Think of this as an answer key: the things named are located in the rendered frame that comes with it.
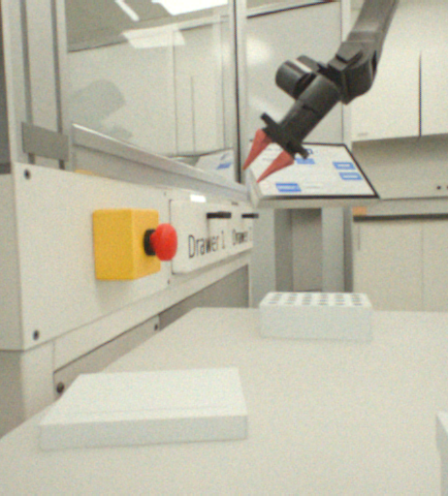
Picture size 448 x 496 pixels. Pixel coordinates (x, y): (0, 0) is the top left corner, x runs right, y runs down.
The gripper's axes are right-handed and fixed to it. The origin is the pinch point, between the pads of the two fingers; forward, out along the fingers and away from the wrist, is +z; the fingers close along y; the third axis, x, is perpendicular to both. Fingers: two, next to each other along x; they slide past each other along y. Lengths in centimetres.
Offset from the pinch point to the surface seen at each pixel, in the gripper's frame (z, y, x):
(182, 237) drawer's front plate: 12.9, -2.6, 17.9
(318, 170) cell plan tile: -11, 1, -91
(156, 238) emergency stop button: 8.8, -5.5, 38.5
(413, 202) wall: -57, -54, -355
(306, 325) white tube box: 6.3, -22.6, 29.6
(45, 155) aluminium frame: 7.7, 3.9, 47.2
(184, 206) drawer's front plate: 9.6, 0.7, 16.5
